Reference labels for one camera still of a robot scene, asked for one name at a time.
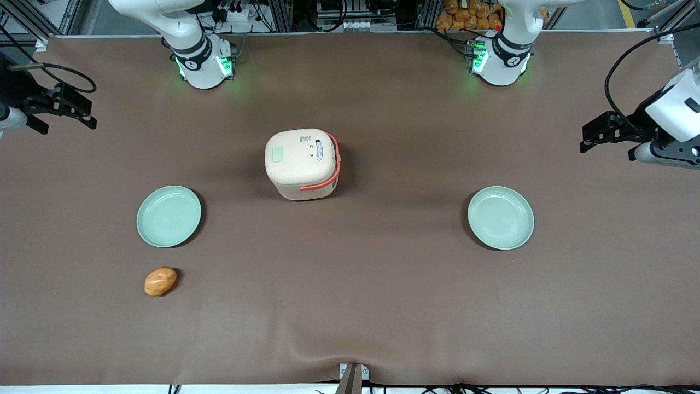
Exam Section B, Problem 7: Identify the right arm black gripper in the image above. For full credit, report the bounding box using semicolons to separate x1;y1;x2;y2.
0;52;98;135

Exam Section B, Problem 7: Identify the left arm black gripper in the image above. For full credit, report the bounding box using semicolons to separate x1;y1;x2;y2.
579;88;674;154

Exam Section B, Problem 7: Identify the pale green round plate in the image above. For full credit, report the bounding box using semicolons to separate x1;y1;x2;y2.
136;186;202;248
467;186;535;251

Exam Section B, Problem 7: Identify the bag of orange bread rolls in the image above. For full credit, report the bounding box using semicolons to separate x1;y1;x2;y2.
435;0;504;32

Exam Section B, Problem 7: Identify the orange-brown bread roll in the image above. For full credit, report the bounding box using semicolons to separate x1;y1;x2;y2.
144;266;178;298

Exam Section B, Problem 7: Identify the white power strip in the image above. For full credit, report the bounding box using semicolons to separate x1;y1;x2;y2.
215;0;253;23

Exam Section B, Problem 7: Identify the grey connector block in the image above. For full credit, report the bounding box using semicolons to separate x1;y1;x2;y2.
316;18;398;33

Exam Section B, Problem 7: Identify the brown table cover cloth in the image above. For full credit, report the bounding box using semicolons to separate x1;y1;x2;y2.
0;30;700;387

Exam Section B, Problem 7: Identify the left arm black gripper cable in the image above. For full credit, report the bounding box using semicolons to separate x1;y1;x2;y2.
604;24;700;135

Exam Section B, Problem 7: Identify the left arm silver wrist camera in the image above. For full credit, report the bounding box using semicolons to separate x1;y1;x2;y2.
628;140;700;169

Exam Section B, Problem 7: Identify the metal table clamp bracket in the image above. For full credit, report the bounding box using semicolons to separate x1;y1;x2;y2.
335;362;371;394

